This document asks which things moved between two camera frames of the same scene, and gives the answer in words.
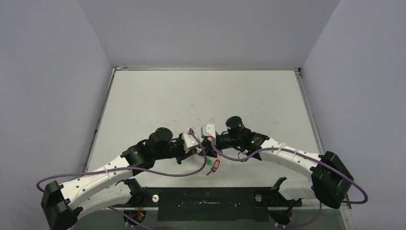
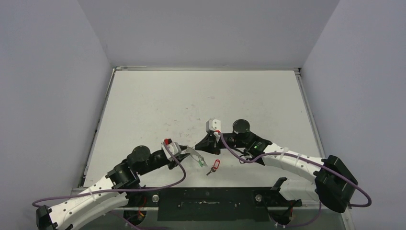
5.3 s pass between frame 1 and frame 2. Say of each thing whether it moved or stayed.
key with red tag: stayed
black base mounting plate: stayed
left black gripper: moved
